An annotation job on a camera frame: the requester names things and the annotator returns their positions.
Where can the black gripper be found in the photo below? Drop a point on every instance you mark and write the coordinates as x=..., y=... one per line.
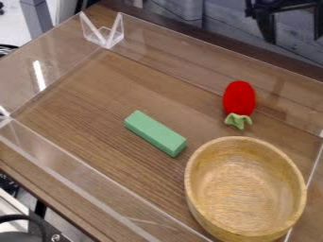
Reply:
x=264, y=7

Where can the red plush strawberry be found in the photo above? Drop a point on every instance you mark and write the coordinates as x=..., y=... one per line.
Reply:
x=240, y=103

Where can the green rectangular block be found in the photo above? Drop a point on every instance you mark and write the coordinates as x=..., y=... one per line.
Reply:
x=155, y=133

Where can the wooden bowl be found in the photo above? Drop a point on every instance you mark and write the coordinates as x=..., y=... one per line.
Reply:
x=245, y=189

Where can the clear acrylic tray wall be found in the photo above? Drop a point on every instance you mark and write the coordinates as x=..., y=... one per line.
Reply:
x=67, y=93

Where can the grey table leg post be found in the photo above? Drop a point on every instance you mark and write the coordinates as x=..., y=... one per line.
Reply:
x=38, y=16

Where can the black equipment with cable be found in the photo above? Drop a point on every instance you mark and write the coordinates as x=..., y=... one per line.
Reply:
x=29, y=228

